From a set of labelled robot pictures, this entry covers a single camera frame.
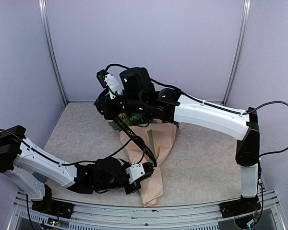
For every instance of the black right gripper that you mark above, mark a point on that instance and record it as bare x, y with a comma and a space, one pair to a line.
109, 113

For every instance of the aluminium frame post right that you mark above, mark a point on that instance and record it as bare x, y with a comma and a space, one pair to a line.
238, 51

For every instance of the yellow fake flower stem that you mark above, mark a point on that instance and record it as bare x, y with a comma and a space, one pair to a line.
128, 120

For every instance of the aluminium frame post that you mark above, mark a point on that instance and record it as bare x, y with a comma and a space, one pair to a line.
238, 51
44, 17

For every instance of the pink rose stem bunch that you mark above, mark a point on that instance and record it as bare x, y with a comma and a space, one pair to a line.
159, 121

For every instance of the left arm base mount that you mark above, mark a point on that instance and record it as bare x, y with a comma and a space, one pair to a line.
55, 208

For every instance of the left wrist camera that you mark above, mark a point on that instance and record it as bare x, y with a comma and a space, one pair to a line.
139, 171

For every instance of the black printed ribbon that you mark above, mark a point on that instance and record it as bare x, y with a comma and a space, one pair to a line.
136, 139

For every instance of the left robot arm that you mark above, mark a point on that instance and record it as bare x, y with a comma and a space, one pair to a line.
20, 158

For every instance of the green pink wrapping paper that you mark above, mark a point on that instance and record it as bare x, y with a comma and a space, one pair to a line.
160, 138

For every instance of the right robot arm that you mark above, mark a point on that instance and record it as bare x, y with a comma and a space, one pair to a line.
242, 125

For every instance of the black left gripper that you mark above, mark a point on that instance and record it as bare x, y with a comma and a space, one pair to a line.
134, 188

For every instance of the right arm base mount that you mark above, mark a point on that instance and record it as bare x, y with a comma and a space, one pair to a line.
239, 206

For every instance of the aluminium frame post left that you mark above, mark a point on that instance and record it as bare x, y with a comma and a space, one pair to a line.
44, 17

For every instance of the aluminium front rail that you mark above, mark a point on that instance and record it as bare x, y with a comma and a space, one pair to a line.
87, 216

